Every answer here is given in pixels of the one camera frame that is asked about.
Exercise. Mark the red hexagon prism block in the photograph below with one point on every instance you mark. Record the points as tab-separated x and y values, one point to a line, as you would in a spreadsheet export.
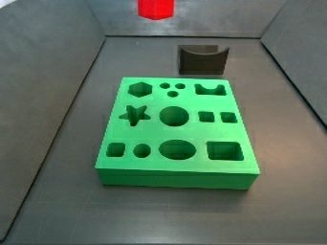
155	9

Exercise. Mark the green shape sorter board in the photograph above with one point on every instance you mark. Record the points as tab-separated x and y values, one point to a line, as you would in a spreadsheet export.
175	135

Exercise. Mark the black curved cradle block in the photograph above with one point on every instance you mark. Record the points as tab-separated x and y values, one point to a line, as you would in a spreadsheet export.
201	59

